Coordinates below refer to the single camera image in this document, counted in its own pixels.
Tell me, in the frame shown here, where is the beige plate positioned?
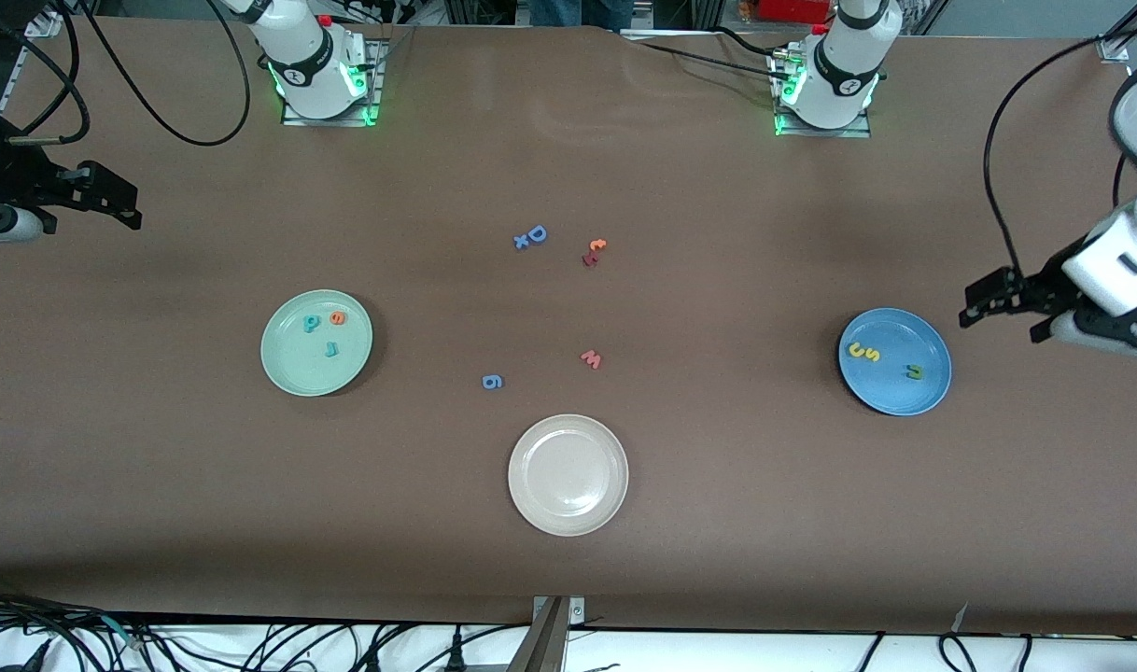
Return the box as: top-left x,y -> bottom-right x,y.
508,413 -> 630,538

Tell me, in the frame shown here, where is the aluminium profile bar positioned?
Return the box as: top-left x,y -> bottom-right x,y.
506,595 -> 588,672

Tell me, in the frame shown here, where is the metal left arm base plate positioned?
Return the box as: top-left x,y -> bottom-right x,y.
772,47 -> 873,139

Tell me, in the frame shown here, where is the person in blue jeans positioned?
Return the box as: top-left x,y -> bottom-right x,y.
529,0 -> 635,29

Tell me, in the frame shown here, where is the black cable loop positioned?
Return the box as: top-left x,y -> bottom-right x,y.
937,633 -> 980,672

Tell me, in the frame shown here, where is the black base cable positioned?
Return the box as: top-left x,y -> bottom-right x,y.
625,26 -> 793,80

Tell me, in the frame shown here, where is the aluminium corner frame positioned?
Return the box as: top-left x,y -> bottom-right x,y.
0,0 -> 65,113
1096,0 -> 1137,64

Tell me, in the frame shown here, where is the pale green plate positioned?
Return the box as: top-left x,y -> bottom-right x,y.
260,289 -> 374,398

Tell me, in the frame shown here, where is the red box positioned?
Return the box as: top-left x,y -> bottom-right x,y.
753,0 -> 833,24

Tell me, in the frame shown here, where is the brown table cover sheet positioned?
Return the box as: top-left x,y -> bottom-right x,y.
0,17 -> 1137,636

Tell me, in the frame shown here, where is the blue plate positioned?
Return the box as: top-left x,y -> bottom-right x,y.
838,308 -> 953,417

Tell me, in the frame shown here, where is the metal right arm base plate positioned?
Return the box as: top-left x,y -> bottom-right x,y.
282,37 -> 385,127

